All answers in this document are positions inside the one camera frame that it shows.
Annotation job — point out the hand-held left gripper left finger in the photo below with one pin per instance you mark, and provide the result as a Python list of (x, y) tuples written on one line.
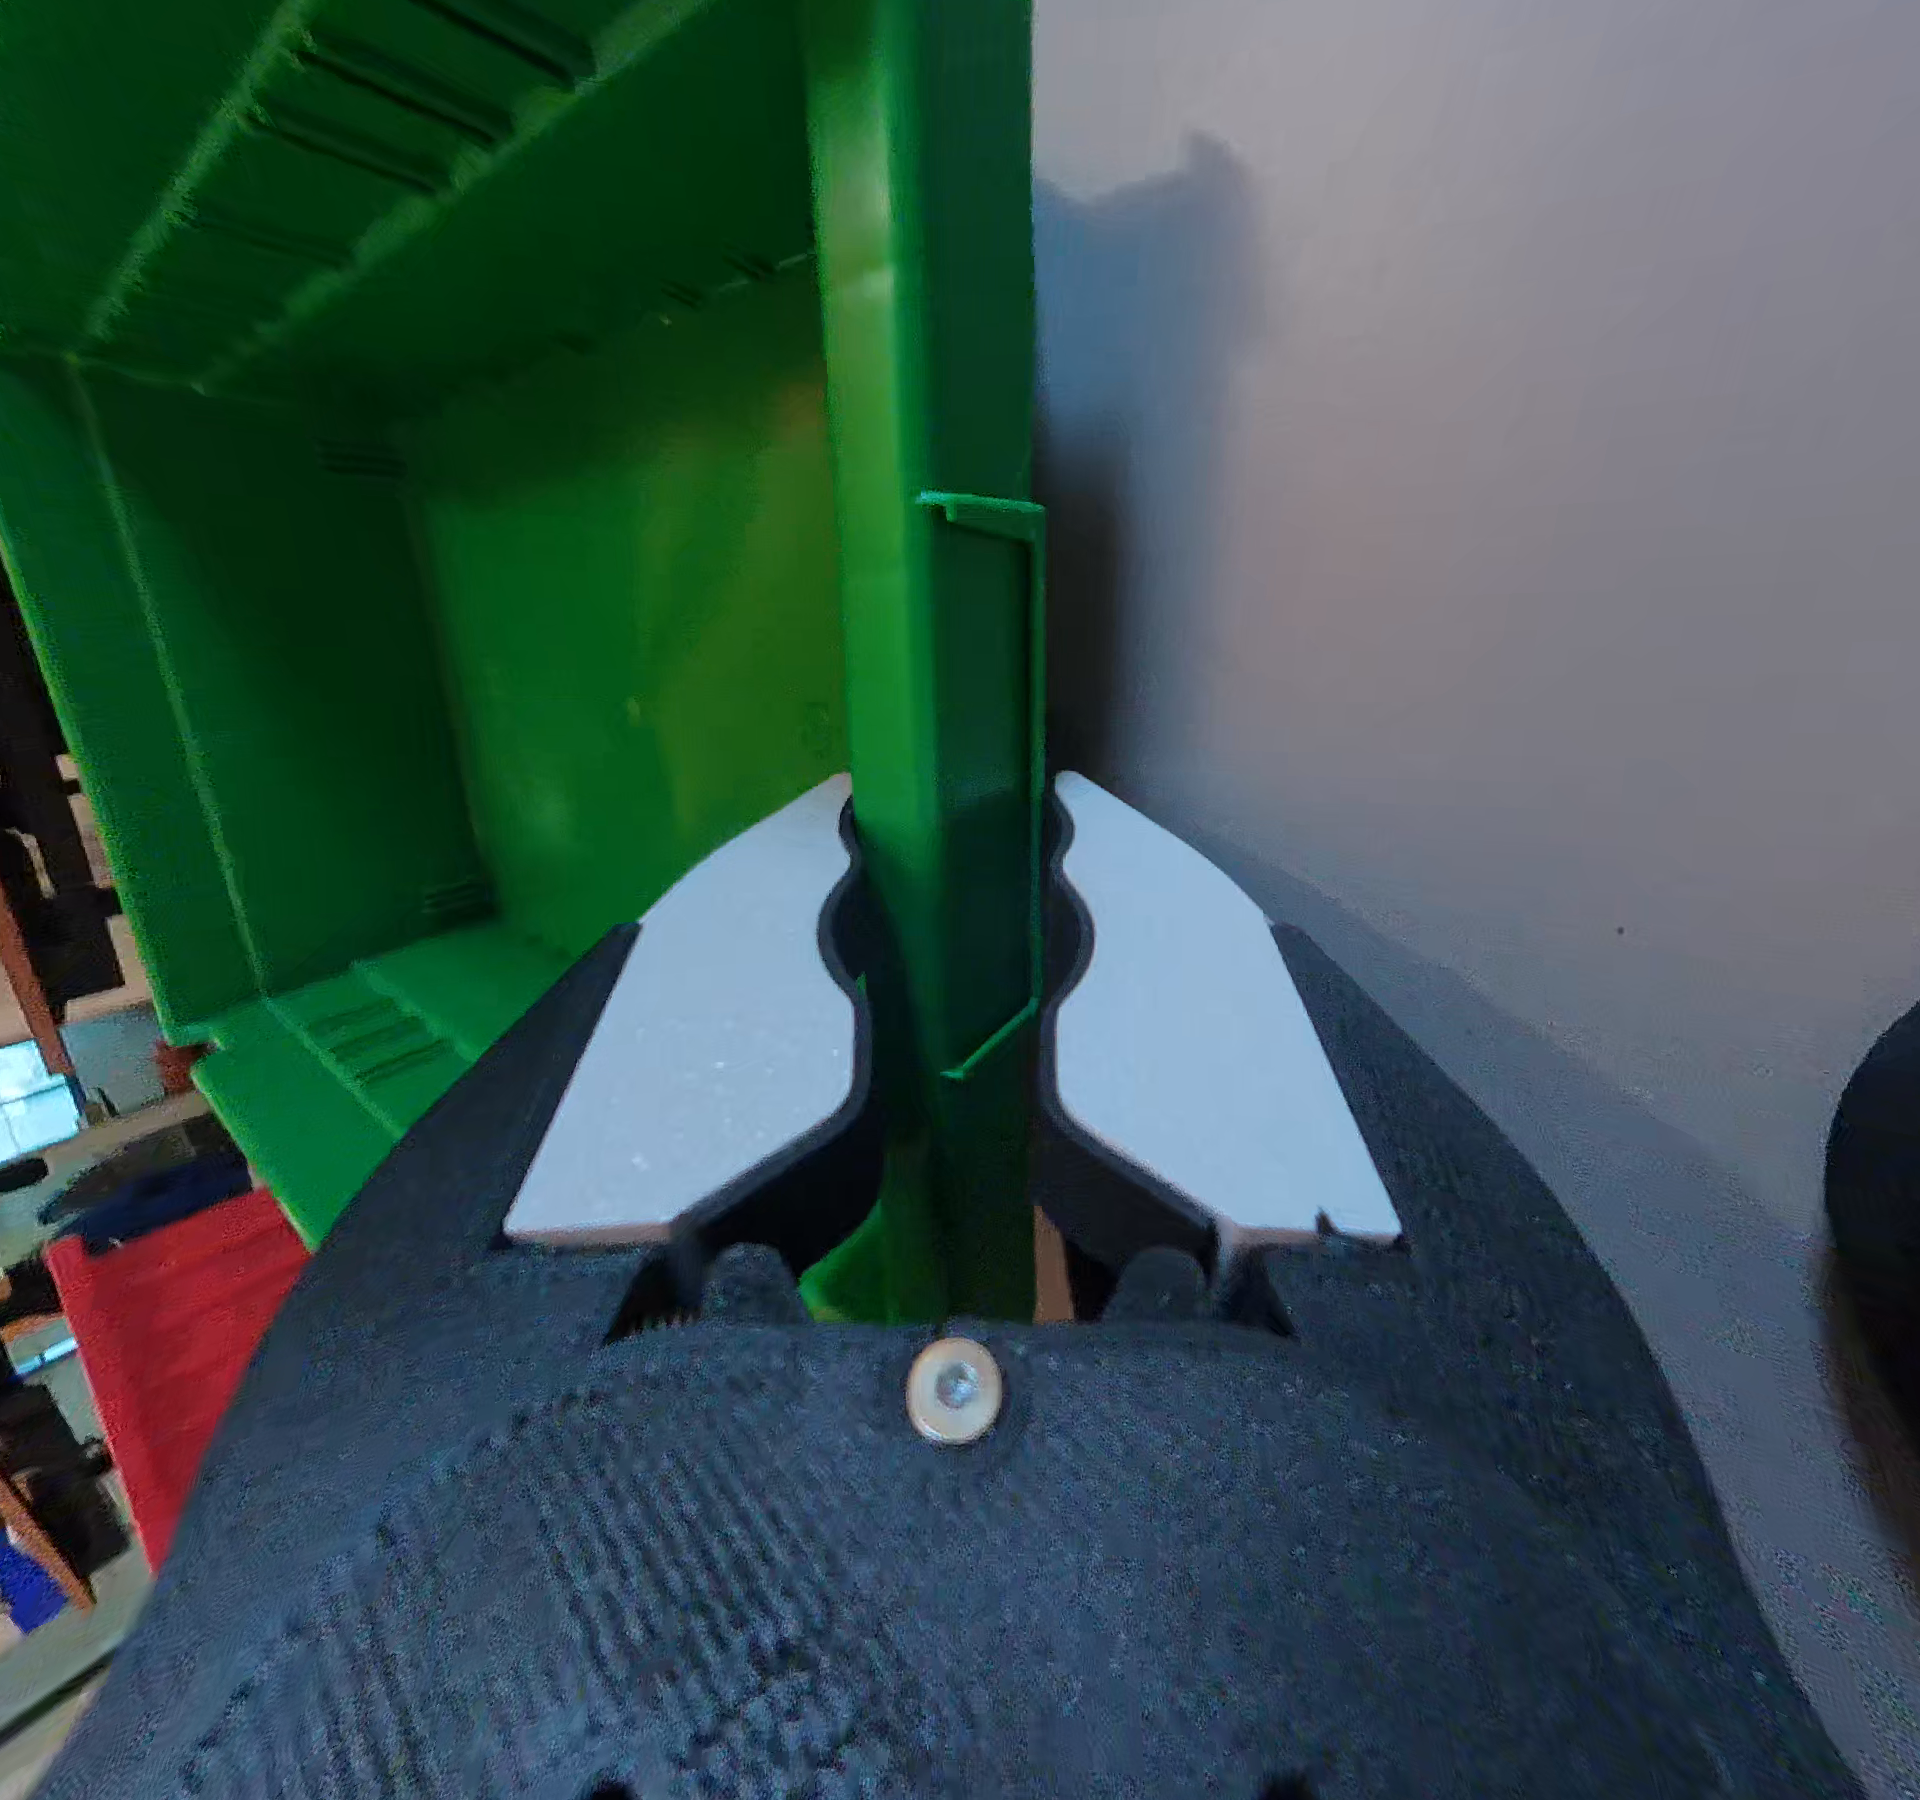
[(705, 1065)]

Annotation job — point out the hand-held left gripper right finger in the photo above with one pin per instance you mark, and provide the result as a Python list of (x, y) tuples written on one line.
[(1199, 1050)]

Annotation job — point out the green plastic bin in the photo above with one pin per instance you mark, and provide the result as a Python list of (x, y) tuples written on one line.
[(600, 630)]

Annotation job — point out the blue cloth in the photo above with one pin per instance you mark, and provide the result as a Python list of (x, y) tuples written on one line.
[(150, 1200)]

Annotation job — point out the red plastic bin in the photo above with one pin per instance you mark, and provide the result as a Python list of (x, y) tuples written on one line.
[(165, 1349)]

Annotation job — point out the black textured pad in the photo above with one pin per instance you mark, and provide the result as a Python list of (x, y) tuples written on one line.
[(1882, 1171)]

